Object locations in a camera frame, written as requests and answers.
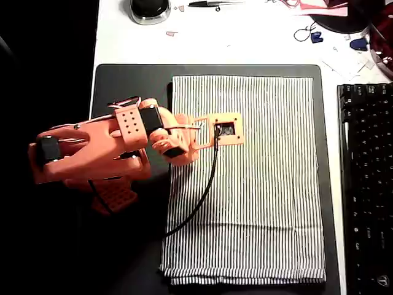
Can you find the small blue plastic clip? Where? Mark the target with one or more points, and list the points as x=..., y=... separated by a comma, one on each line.
x=315, y=37

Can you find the blue plastic piece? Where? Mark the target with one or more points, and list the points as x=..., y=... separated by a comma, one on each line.
x=357, y=44

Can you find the white paper sheet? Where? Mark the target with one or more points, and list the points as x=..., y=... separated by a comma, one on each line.
x=353, y=69

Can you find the black round device silver rim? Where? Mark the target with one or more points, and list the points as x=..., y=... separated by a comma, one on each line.
x=150, y=9

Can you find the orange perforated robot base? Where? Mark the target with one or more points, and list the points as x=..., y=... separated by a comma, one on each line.
x=119, y=196

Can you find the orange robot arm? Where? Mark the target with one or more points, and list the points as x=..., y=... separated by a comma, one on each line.
x=101, y=153

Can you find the orange camera mount with camera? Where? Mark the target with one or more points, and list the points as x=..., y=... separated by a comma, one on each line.
x=239, y=129

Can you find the striped grey cloth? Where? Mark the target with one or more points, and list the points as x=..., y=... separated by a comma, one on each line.
x=261, y=169

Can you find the black desk mat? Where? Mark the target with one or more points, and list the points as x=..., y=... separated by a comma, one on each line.
x=129, y=83

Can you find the black keyboard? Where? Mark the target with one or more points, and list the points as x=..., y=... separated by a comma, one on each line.
x=368, y=184

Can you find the pink paper sheet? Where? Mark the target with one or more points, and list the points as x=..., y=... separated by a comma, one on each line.
x=331, y=10

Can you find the red patterned fabric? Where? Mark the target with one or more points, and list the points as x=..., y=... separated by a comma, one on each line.
x=385, y=27

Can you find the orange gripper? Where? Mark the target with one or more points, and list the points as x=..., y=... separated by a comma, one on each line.
x=177, y=155

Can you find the black thread snips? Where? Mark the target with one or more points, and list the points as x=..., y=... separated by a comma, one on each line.
x=202, y=3

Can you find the black round stand base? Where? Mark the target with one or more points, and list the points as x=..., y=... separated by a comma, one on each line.
x=344, y=23

